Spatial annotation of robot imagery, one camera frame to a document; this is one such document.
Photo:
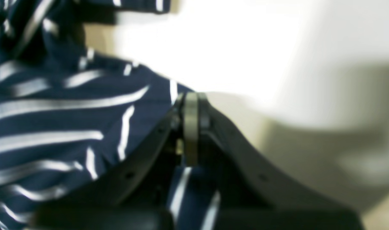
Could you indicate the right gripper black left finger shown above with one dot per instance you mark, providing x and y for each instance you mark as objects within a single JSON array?
[{"x": 132, "y": 195}]

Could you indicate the navy white striped t-shirt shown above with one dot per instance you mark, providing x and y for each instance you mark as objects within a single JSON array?
[{"x": 68, "y": 114}]

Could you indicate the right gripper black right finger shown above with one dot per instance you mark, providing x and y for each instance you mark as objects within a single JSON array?
[{"x": 255, "y": 194}]

